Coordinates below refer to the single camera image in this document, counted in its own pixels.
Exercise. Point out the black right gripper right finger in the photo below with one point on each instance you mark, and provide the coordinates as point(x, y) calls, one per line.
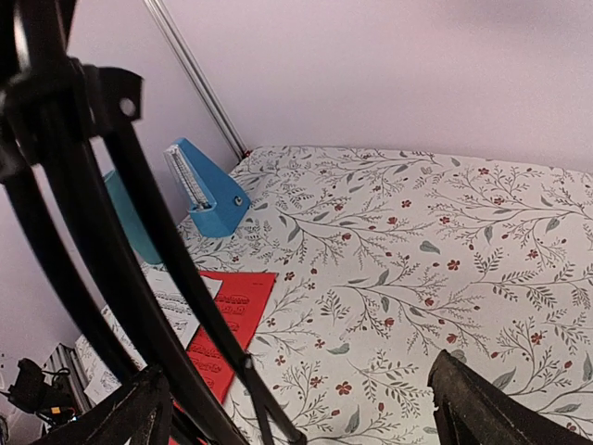
point(470, 410)

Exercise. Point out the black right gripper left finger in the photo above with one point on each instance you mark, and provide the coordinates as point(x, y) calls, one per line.
point(138, 412)

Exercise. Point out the black music stand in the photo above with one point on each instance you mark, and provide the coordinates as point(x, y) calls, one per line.
point(52, 106)

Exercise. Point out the white sheet music paper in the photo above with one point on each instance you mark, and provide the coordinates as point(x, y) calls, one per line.
point(178, 312)

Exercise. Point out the red sheet music paper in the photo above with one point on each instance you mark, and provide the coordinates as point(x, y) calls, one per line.
point(241, 299)

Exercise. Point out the floral tablecloth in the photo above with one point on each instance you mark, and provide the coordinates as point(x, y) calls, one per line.
point(383, 259)

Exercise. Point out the teal cylindrical cup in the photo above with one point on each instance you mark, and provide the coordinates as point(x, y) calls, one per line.
point(129, 219)

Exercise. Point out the blue metronome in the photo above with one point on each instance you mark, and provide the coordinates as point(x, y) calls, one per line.
point(216, 203)

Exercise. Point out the aluminium front frame rail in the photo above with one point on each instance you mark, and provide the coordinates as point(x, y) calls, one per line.
point(63, 370)

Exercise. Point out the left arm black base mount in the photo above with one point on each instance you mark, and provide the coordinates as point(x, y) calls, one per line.
point(31, 394)

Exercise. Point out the left aluminium corner post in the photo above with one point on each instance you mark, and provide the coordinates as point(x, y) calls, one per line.
point(195, 75)

